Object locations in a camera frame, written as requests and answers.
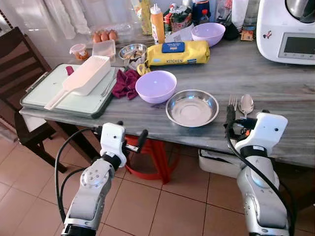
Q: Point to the silver fork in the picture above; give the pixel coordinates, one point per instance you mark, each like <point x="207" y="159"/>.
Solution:
<point x="233" y="102"/>

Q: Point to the white kitchen appliance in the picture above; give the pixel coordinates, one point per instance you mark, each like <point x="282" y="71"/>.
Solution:
<point x="285" y="29"/>

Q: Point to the white plastic scoop container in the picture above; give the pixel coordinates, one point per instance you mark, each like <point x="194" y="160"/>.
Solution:
<point x="88" y="76"/>

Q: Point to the small maroon item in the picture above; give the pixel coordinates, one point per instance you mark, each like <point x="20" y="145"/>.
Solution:
<point x="69" y="70"/>

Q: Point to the small orange box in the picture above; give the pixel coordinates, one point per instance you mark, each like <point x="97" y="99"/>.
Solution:
<point x="247" y="34"/>

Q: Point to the white storage box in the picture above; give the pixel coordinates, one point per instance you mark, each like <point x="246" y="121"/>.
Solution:
<point x="216" y="164"/>

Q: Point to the orange sauce bottle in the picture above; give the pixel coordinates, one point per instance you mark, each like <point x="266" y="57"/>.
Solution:
<point x="157" y="27"/>

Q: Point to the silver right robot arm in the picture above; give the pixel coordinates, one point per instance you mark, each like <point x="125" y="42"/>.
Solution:
<point x="258" y="196"/>

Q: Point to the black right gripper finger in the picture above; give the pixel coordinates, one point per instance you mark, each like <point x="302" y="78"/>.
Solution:
<point x="265" y="111"/>
<point x="230" y="118"/>

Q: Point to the small pink lidded cup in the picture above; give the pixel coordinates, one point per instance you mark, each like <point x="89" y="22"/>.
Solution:
<point x="78" y="51"/>

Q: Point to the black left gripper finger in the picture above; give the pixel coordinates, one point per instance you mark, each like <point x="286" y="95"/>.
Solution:
<point x="119" y="123"/>
<point x="143" y="137"/>

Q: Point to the small steel bowl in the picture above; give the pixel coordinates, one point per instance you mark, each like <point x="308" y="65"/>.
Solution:
<point x="132" y="51"/>

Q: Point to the maroon cloth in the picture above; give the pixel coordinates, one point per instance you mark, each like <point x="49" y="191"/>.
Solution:
<point x="125" y="84"/>

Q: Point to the dark wooden chair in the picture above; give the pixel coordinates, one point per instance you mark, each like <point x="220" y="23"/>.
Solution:
<point x="22" y="59"/>

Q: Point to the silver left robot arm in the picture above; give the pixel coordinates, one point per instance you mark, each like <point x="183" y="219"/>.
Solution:
<point x="91" y="191"/>

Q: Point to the pale green tray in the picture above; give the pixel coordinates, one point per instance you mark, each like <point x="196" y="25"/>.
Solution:
<point x="59" y="96"/>

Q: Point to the clear plastic container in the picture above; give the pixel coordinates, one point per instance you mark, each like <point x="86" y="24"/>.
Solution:
<point x="104" y="49"/>

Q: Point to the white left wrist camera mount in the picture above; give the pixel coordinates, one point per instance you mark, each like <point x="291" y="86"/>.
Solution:
<point x="113" y="138"/>

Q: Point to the lilac plastic bowl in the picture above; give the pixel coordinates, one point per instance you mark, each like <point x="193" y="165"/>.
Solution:
<point x="156" y="88"/>
<point x="208" y="33"/>

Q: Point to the yellow green food packet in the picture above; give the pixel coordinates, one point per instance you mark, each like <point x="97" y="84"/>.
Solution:
<point x="142" y="14"/>

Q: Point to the small black pouch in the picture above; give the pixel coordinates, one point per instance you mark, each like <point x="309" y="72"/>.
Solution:
<point x="231" y="32"/>

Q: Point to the steel cutlery piece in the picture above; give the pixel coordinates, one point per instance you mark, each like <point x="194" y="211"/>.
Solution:
<point x="109" y="84"/>

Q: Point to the brown egg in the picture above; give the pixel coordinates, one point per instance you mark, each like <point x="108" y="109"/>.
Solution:
<point x="97" y="37"/>
<point x="105" y="36"/>
<point x="113" y="35"/>

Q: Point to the colourful snack packet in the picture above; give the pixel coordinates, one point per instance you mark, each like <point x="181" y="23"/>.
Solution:
<point x="178" y="17"/>

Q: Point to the silver spoon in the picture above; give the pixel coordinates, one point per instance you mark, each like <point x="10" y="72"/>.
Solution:
<point x="246" y="104"/>

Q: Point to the white plastic bottle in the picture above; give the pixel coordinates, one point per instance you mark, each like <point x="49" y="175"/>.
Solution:
<point x="239" y="12"/>

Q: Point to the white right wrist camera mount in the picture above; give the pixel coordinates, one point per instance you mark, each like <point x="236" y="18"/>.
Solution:
<point x="263" y="132"/>

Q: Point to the yellow kitchen towel pack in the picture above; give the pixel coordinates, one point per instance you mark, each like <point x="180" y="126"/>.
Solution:
<point x="192" y="55"/>

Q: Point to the red plastic stool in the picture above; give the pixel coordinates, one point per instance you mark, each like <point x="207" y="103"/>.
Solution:
<point x="157" y="157"/>

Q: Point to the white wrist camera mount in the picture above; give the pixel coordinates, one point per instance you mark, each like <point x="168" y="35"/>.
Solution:
<point x="263" y="132"/>
<point x="113" y="138"/>

